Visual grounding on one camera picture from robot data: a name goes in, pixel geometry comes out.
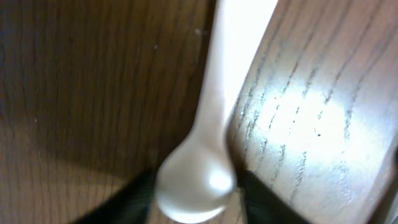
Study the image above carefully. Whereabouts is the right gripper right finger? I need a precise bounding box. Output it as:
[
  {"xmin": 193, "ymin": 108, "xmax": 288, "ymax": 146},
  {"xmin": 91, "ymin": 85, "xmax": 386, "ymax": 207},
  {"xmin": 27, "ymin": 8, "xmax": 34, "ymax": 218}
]
[{"xmin": 238, "ymin": 170, "xmax": 309, "ymax": 224}]

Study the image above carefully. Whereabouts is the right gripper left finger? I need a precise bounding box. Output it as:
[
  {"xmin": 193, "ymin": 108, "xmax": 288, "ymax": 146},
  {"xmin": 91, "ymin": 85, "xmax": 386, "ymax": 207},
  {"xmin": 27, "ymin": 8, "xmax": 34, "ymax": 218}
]
[{"xmin": 74, "ymin": 170, "xmax": 155, "ymax": 224}]

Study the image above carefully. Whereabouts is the white plastic fork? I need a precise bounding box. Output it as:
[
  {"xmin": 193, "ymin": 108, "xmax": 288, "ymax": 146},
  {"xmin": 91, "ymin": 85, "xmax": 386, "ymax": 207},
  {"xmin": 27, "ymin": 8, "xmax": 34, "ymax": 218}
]
[{"xmin": 155, "ymin": 0, "xmax": 277, "ymax": 223}]

